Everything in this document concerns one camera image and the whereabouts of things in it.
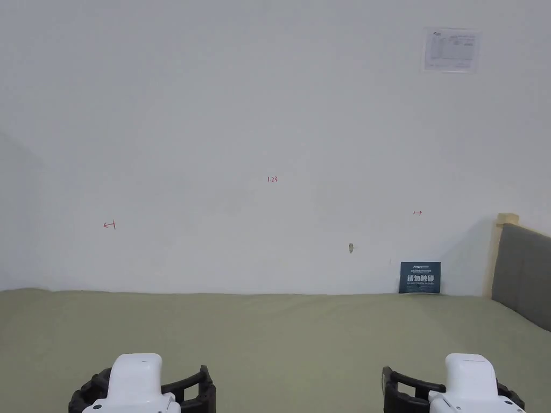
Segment dark blue printed card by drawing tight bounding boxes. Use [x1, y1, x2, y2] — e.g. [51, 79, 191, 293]
[398, 260, 442, 295]

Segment bed with pale green sheet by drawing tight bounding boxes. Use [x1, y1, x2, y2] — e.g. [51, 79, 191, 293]
[0, 289, 551, 413]

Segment grey padded headboard, wooden frame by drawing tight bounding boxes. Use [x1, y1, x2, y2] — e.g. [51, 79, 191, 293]
[484, 212, 551, 333]

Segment white printed paper sheet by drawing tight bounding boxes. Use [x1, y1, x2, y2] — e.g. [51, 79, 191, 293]
[421, 26, 481, 74]

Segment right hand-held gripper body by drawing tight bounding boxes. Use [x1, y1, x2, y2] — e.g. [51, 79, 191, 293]
[428, 352, 516, 413]

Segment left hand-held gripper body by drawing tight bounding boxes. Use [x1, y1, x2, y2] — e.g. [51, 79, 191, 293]
[89, 352, 180, 413]

